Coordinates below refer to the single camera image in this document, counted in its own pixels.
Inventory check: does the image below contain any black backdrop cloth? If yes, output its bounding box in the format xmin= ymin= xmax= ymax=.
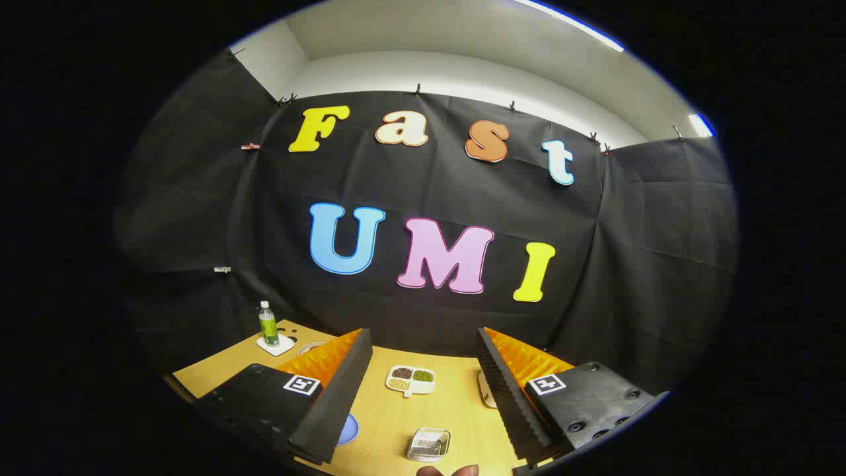
xmin=112 ymin=50 xmax=740 ymax=397

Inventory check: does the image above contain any metal perforated drain basket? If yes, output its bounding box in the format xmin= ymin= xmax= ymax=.
xmin=406 ymin=428 xmax=451 ymax=462

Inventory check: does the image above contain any white square coaster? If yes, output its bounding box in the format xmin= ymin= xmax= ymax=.
xmin=256 ymin=334 xmax=296 ymax=357

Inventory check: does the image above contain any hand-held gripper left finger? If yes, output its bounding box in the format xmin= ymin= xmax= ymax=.
xmin=195 ymin=327 xmax=374 ymax=465

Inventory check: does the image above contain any green plastic bottle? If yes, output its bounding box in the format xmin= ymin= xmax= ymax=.
xmin=258 ymin=301 xmax=280 ymax=347

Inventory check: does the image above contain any white divided tray of beans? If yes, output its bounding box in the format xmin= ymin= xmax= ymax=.
xmin=386 ymin=365 xmax=436 ymax=398

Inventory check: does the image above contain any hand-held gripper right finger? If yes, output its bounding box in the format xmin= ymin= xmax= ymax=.
xmin=476 ymin=327 xmax=670 ymax=467

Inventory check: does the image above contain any white toaster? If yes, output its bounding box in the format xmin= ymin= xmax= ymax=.
xmin=477 ymin=370 xmax=498 ymax=409

